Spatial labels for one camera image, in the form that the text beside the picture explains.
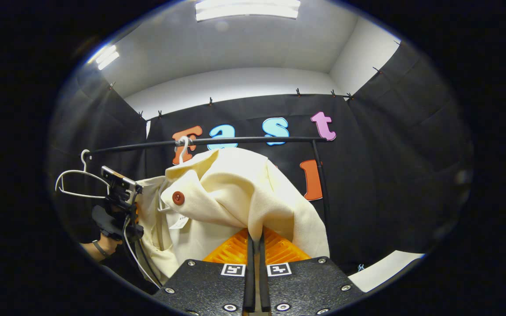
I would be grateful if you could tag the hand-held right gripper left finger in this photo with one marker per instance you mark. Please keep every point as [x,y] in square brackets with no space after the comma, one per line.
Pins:
[204,285]

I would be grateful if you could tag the long ceiling light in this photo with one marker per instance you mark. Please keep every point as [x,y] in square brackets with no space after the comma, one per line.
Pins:
[246,9]

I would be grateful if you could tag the white plastic clothes hanger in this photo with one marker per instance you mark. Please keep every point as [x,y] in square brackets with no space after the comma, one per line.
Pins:
[77,171]
[184,152]

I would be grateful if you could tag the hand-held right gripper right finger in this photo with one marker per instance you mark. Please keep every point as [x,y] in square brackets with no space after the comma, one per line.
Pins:
[310,285]

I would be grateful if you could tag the cream button-up shirt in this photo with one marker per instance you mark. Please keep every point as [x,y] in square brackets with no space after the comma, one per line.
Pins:
[235,188]

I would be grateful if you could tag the small ceiling light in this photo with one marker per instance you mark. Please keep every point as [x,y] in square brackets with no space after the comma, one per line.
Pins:
[106,57]

